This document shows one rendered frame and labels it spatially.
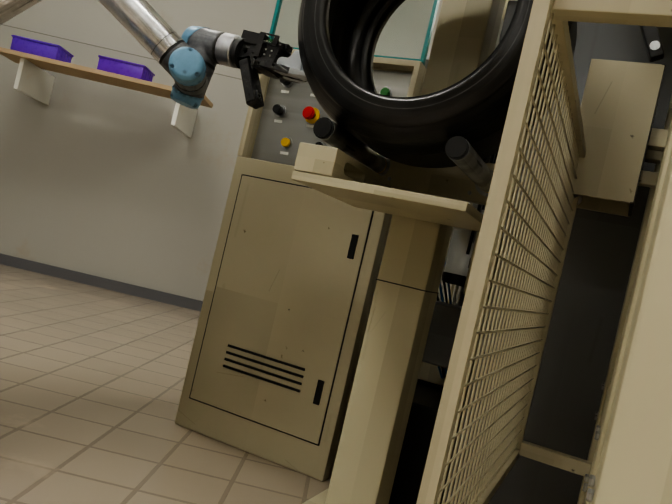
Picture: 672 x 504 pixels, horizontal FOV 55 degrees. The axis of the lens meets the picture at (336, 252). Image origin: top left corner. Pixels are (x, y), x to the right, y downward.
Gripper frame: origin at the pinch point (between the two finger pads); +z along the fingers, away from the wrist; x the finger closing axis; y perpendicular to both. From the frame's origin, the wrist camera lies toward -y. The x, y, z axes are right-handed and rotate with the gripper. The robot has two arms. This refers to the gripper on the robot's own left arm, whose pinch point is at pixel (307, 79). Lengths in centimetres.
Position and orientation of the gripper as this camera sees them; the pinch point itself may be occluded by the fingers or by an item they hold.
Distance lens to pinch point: 151.0
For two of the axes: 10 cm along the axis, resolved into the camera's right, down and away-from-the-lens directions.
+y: 3.4, -9.4, -0.4
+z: 8.6, 3.2, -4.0
